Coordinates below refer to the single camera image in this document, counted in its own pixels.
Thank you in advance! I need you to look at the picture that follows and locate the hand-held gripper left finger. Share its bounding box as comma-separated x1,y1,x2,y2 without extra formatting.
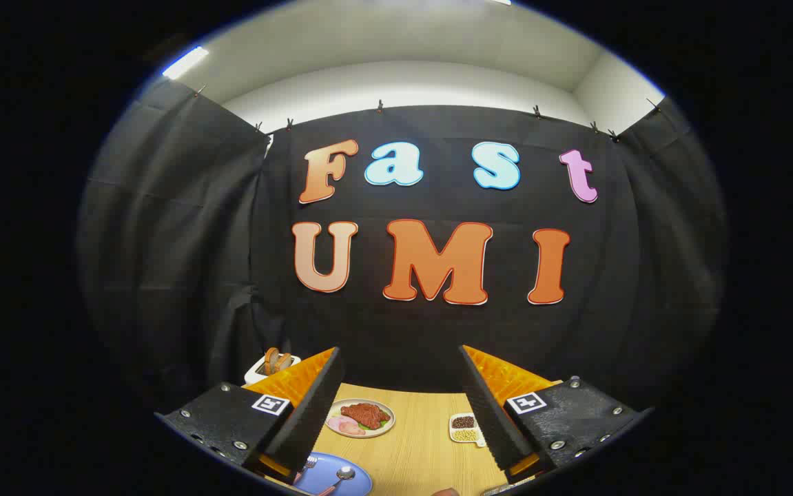
154,347,343,485

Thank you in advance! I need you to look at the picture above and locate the blue plate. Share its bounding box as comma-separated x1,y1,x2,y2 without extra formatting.
291,452,374,496

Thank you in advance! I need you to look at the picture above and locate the brown steak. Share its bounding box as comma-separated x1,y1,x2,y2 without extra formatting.
340,403,390,431

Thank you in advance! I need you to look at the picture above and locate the white toaster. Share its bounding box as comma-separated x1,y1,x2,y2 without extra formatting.
244,348,302,385

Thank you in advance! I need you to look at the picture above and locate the black backdrop cloth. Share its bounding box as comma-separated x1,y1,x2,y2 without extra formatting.
78,77,728,414

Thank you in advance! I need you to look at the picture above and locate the white divided bean dish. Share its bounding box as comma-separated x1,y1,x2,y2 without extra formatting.
449,412,488,448

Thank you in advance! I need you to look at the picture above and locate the spoon with red checkered handle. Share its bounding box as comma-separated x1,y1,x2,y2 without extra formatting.
320,466,356,496

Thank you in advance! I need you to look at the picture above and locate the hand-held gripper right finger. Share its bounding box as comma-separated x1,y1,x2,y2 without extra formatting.
458,344,655,483

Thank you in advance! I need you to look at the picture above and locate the white oval plate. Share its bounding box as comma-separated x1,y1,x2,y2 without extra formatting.
325,398,396,439

